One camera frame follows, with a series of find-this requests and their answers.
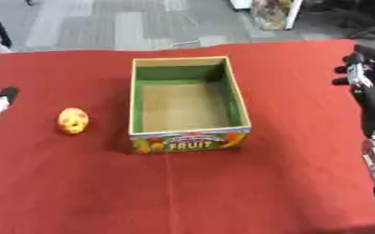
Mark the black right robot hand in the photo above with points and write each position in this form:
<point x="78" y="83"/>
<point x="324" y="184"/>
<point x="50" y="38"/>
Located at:
<point x="373" y="91"/>

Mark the yellow and red toy fruit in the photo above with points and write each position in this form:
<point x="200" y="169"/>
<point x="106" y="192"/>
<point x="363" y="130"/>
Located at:
<point x="73" y="120"/>

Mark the patterned bag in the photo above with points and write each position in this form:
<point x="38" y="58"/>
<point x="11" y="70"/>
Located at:
<point x="269" y="13"/>

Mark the white furniture panel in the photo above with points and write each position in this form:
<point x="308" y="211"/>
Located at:
<point x="293" y="13"/>

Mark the cardboard box with green inside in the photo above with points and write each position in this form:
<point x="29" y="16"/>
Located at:
<point x="185" y="103"/>

